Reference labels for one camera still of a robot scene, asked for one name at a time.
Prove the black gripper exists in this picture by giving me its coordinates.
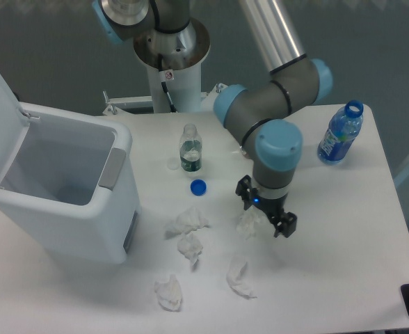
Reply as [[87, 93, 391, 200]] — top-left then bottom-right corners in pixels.
[[235, 175, 297, 238]]

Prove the white paper ball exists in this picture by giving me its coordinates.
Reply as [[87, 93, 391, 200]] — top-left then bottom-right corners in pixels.
[[177, 232, 203, 267], [236, 206, 266, 239], [154, 274, 183, 312], [226, 254, 257, 299], [165, 207, 209, 237]]

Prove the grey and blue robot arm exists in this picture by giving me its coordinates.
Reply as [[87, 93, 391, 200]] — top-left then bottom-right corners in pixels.
[[93, 1, 332, 237]]

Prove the crushed red soda can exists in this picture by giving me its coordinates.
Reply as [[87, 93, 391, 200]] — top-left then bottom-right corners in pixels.
[[240, 146, 250, 159]]

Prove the blue bottle cap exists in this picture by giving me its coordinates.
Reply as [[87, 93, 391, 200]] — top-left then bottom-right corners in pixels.
[[190, 179, 207, 196]]

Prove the clear green label bottle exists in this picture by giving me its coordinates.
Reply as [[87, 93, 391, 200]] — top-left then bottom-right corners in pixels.
[[179, 123, 202, 173]]

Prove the white bottle cap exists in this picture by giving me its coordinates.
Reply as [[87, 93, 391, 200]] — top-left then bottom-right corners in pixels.
[[166, 159, 179, 170]]

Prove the blue plastic drink bottle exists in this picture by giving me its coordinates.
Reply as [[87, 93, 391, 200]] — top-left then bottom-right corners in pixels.
[[317, 100, 364, 165]]

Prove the white open trash bin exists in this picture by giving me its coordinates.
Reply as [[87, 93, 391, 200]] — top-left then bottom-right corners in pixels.
[[0, 75, 141, 264]]

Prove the black cable on pedestal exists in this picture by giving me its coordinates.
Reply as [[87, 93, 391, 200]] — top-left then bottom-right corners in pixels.
[[157, 54, 176, 113]]

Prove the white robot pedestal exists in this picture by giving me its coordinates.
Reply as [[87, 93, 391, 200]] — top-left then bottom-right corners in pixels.
[[103, 18, 211, 114]]

